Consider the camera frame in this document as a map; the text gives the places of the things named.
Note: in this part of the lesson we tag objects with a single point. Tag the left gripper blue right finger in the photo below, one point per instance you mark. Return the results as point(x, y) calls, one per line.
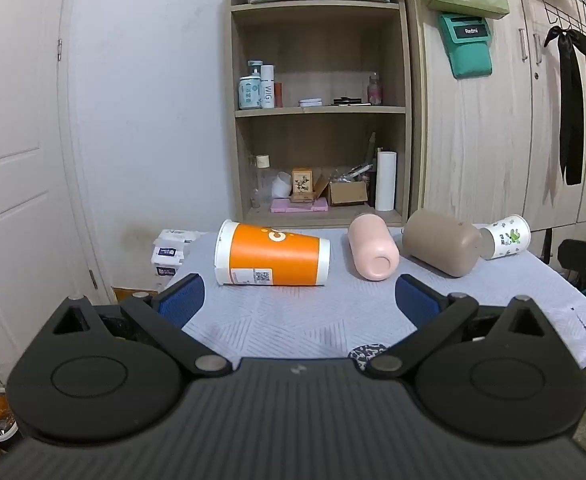
point(437, 318)

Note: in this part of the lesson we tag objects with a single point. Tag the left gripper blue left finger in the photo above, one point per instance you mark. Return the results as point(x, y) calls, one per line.
point(162, 317)

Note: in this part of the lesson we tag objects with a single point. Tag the pink tumbler cup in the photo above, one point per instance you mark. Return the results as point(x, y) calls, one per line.
point(375, 252)

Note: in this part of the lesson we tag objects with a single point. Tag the taupe tumbler cup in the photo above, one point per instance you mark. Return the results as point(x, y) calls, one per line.
point(445, 243)

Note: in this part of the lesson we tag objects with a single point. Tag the orange white paper cup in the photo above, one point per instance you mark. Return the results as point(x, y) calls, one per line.
point(258, 256)

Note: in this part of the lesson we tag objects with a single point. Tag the white floral paper cup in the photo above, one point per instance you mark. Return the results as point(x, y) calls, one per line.
point(506, 237)

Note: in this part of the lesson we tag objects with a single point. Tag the white small cup on shelf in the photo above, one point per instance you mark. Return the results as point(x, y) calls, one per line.
point(281, 185)

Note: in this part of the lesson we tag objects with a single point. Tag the white tissue pack stack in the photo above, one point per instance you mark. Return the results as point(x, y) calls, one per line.
point(170, 249)

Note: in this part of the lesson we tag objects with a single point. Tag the grey patterned tablecloth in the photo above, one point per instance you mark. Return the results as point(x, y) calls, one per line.
point(330, 320)

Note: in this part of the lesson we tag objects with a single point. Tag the white door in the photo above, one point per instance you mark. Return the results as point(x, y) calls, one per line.
point(46, 253)

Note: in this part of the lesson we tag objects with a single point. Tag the small cardboard box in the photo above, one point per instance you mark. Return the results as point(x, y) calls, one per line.
point(341, 193)

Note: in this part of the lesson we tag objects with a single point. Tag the pink flat box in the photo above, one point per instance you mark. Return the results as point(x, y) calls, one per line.
point(287, 206)

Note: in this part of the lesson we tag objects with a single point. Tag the clear bottle beige cap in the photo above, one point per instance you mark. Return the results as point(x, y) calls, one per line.
point(261, 192)

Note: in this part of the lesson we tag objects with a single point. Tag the white paper towel roll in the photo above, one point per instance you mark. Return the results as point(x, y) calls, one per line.
point(385, 191)

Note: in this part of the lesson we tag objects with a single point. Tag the light wood wardrobe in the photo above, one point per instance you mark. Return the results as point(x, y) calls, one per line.
point(486, 147)

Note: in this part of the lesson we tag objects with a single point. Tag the wooden floral box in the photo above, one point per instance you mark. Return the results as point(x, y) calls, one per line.
point(302, 185)

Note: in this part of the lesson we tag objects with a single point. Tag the pink small bottle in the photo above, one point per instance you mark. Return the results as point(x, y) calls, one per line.
point(375, 93)

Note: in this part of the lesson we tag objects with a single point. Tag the teal pump bottle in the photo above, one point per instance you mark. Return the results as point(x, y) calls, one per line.
point(249, 87)

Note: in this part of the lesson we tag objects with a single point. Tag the white tube bottle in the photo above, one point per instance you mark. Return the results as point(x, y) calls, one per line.
point(268, 96)

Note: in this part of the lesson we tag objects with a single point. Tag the wooden shelf unit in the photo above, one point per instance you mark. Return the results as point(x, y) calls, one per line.
point(323, 52)

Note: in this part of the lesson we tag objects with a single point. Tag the red small bottle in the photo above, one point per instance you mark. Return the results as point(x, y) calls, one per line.
point(278, 94)

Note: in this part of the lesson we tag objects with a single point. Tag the teal Redmi pouch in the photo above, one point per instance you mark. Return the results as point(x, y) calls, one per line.
point(466, 41)

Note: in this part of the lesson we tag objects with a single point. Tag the black ribbon bow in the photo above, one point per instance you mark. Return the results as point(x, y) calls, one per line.
point(572, 115)

